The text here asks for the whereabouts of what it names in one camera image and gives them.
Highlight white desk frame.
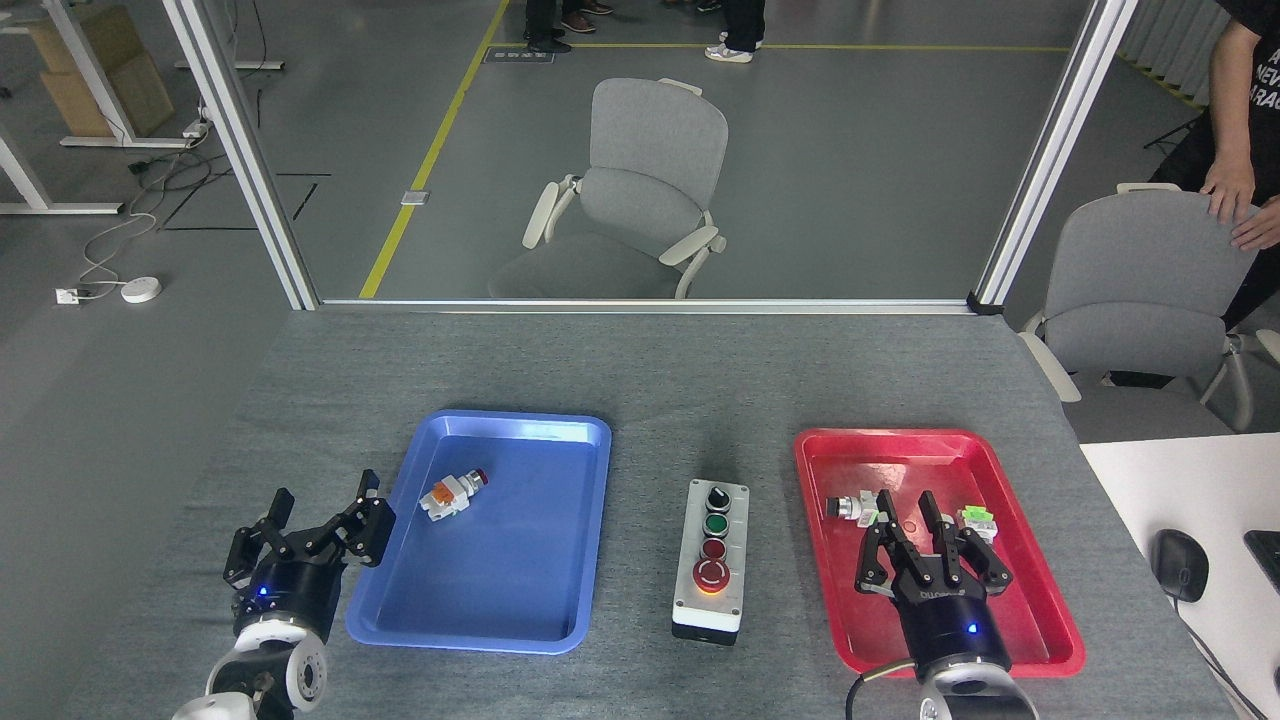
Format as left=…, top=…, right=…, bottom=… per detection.
left=0, top=0, right=193, bottom=150
left=0, top=125, right=123, bottom=216

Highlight silver aluminium post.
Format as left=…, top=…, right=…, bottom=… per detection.
left=967, top=0, right=1141, bottom=316
left=162, top=0, right=321, bottom=311

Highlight grey control box with buttons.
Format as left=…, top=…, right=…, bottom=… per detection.
left=671, top=478, right=751, bottom=647

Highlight person's left hand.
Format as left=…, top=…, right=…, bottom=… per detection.
left=1230, top=196, right=1280, bottom=250

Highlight black mouse cable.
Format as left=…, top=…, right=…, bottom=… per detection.
left=1170, top=596, right=1273, bottom=720

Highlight black computer mouse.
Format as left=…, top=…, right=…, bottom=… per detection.
left=1150, top=528, right=1210, bottom=604

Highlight black selector switch green block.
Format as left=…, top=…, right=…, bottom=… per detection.
left=826, top=491, right=889, bottom=529

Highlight white floor cable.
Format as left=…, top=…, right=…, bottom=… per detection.
left=78, top=125, right=211, bottom=298

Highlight person in black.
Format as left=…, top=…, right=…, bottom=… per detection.
left=1110, top=0, right=1280, bottom=389

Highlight red plastic tray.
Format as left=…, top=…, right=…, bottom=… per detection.
left=794, top=428, right=1087, bottom=679

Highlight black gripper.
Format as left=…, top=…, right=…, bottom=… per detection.
left=222, top=469, right=397, bottom=638
left=853, top=490, right=1014, bottom=674

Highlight person's right hand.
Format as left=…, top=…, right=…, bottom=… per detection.
left=1200, top=158, right=1258, bottom=223

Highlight red push button orange block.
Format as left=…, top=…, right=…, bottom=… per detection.
left=419, top=468, right=490, bottom=522

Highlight brown cardboard box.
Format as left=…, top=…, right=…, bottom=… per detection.
left=28, top=5, right=176, bottom=139

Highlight silver aluminium rail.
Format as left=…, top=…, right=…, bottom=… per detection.
left=315, top=297, right=976, bottom=316

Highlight grey office chair white armrests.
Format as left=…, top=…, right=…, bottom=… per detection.
left=1017, top=182, right=1280, bottom=444
left=488, top=78, right=730, bottom=300

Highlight person with black shoes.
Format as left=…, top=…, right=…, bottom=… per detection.
left=524, top=0, right=573, bottom=54

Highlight person with white shoes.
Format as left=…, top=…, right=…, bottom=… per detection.
left=705, top=0, right=767, bottom=64

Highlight blue plastic tray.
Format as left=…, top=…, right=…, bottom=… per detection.
left=346, top=410, right=613, bottom=656

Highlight white desk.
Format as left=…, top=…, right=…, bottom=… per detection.
left=1079, top=432, right=1280, bottom=720

